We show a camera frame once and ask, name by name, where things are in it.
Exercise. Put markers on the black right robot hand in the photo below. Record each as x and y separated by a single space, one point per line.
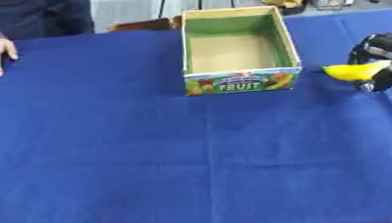
385 45

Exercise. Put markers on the yellow toy banana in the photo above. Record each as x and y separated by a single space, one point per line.
354 71

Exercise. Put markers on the cardboard box with green inside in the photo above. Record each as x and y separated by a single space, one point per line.
236 51

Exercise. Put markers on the brown cardboard box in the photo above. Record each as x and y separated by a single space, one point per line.
146 24

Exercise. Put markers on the person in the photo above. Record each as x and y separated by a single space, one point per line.
28 16

